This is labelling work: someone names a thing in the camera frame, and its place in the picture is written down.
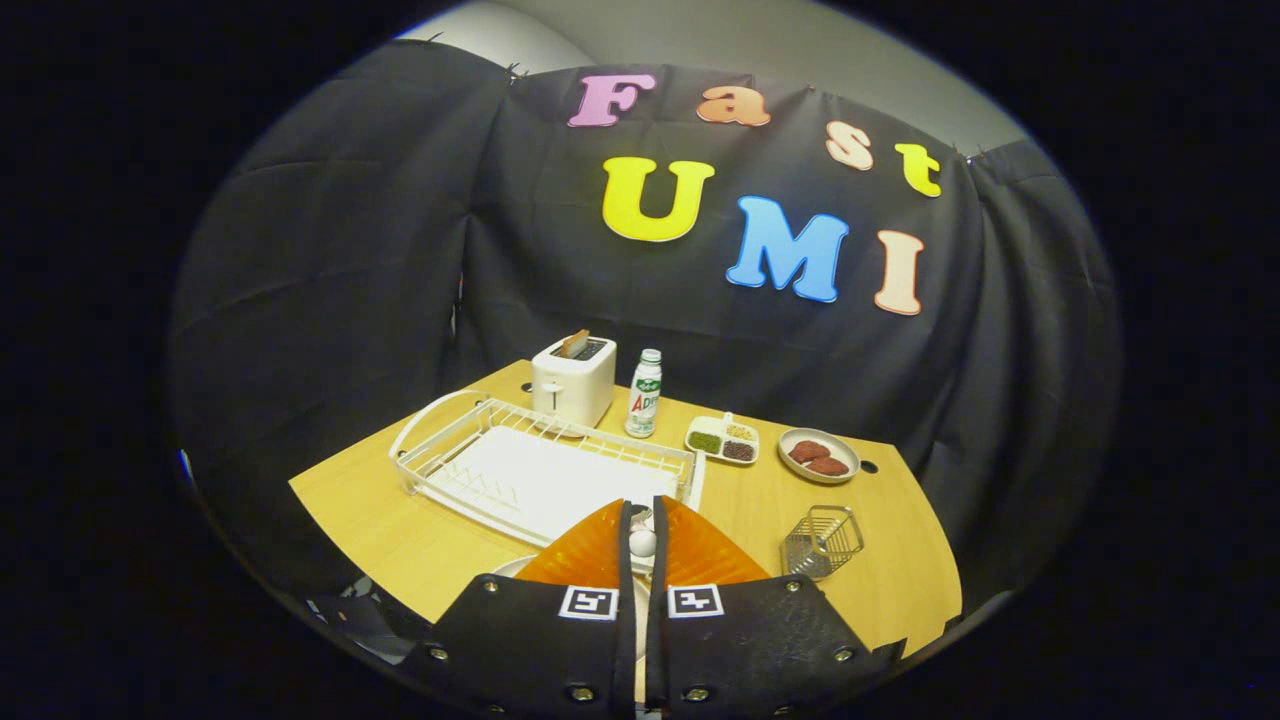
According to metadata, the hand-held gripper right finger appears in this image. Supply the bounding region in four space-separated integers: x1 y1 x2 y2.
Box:
645 495 906 720

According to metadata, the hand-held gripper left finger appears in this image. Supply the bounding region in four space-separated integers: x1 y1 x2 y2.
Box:
400 498 638 720

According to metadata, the pink handled spoon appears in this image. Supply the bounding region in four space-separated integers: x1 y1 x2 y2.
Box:
628 505 659 571

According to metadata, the cream round plate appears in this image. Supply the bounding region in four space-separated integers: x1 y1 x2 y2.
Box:
490 553 656 661

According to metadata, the white wire dish rack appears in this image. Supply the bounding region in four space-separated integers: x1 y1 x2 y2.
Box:
388 390 707 549

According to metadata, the metal wire basket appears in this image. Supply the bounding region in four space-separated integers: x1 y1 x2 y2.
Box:
780 505 865 582

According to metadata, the cream plate with meat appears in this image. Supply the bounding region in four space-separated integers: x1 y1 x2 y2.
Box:
777 427 861 485

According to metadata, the white divided bean tray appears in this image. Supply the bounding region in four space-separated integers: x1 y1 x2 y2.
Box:
685 413 761 466

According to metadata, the white green label bottle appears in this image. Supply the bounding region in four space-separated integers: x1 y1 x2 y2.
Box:
625 349 663 439

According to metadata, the white toaster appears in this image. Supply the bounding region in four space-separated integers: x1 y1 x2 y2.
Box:
531 336 617 429

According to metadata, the black backdrop cloth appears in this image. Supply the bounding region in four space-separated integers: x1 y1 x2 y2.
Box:
170 40 1121 621

